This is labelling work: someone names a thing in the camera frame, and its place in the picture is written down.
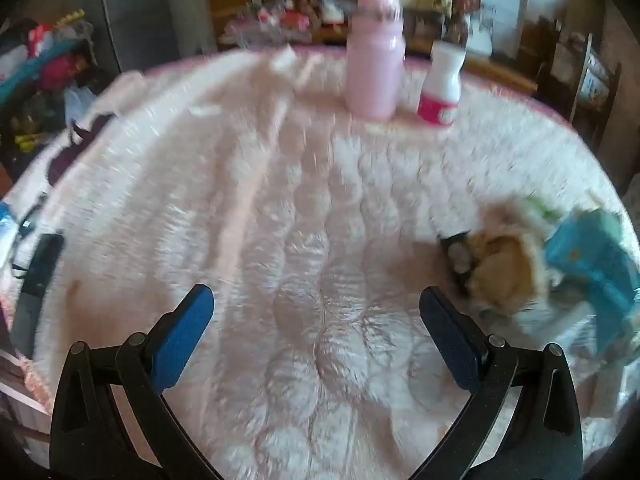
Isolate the dark purple cloth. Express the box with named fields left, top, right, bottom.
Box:
left=47, top=110, right=116, bottom=183

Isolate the white paper scrap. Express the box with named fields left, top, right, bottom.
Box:
left=269, top=45, right=302, bottom=75

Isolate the white and green packet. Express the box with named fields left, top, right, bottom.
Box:
left=520, top=195, right=566, bottom=226

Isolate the black flat device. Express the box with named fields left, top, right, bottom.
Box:
left=10, top=232, right=66, bottom=358

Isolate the wooden table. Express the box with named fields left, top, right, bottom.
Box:
left=220, top=20, right=541, bottom=96

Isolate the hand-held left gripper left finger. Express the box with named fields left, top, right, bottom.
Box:
left=49, top=283, right=226, bottom=480

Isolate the black cable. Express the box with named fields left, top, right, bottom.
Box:
left=12, top=195, right=48, bottom=238

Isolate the brown plush toy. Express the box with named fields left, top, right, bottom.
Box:
left=462, top=205, right=551, bottom=318

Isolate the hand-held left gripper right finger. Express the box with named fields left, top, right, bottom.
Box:
left=410, top=286, right=583, bottom=480

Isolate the pile of colourful clothes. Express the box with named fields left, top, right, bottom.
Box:
left=0, top=10, right=101, bottom=161

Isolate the pink quilted blanket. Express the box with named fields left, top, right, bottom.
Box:
left=10, top=45, right=636, bottom=480

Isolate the blue snack packet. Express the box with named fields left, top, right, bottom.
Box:
left=544, top=208, right=640, bottom=356

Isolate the white pill bottle pink label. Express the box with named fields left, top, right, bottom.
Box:
left=417, top=40, right=467, bottom=127

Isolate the wooden chair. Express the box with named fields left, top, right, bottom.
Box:
left=537, top=20, right=623, bottom=126

